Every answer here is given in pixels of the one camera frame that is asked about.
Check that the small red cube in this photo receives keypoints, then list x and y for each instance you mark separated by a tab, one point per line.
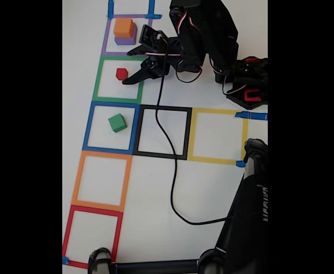
122	74

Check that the green cube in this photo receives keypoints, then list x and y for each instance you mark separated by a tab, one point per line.
117	123

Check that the large purple cube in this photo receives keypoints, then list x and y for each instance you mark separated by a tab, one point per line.
125	41

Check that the orange cube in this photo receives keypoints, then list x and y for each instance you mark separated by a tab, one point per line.
123	28

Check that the blue tape strip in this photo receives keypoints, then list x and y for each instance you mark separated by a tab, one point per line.
240	164
110	7
255	116
65	260
152	8

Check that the red table clamp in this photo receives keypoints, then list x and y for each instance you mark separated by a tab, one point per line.
252	98

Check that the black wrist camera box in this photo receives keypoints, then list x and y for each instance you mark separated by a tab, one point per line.
149	35

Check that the purple square frame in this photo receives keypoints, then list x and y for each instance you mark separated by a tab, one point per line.
104	42

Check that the green square frame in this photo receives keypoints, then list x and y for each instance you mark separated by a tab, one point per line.
96	82

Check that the black square frame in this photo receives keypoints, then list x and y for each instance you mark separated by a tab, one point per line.
149	154

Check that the blue square frame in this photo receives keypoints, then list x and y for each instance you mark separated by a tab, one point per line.
106	149

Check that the yellow square frame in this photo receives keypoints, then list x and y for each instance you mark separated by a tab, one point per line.
212	160

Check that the orange square frame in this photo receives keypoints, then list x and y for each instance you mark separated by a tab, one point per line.
76	182

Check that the red square frame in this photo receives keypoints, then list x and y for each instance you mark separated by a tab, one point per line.
66	234

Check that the black camera tripod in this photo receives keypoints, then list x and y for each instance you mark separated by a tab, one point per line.
241	228

